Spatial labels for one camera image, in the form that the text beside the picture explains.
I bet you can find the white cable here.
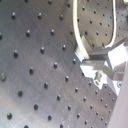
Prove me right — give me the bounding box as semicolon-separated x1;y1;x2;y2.
72;0;118;58

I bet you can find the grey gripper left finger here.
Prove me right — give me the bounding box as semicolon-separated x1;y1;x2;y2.
75;36;124;95

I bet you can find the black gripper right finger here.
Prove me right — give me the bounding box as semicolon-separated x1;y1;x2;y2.
108;37;128;69

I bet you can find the black perforated board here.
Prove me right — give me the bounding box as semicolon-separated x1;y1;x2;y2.
0;0;128;128

